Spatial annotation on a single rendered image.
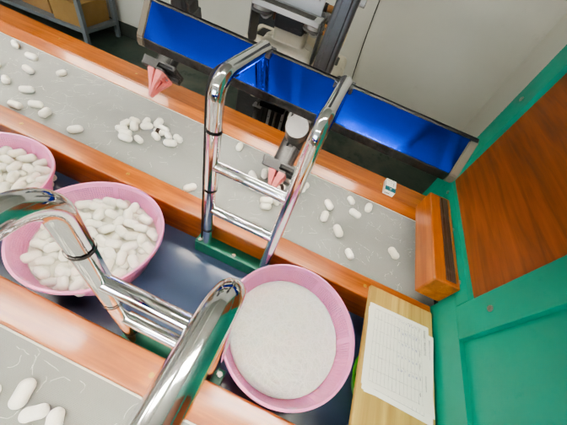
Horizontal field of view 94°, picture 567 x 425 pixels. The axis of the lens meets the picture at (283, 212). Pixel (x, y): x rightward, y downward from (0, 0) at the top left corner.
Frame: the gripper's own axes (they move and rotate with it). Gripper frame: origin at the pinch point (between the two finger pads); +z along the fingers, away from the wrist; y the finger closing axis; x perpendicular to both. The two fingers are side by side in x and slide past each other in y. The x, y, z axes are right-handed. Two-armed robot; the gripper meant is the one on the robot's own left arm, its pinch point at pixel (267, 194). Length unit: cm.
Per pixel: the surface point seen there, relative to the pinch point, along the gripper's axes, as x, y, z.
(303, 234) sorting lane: -2.6, 13.5, 5.8
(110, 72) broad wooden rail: 13, -68, -15
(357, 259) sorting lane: -2.4, 28.9, 5.5
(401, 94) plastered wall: 164, 47, -140
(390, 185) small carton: 14.0, 32.8, -20.0
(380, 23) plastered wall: 131, 4, -164
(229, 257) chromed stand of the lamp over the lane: -9.7, -0.5, 18.2
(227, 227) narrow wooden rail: -11.0, -3.7, 11.7
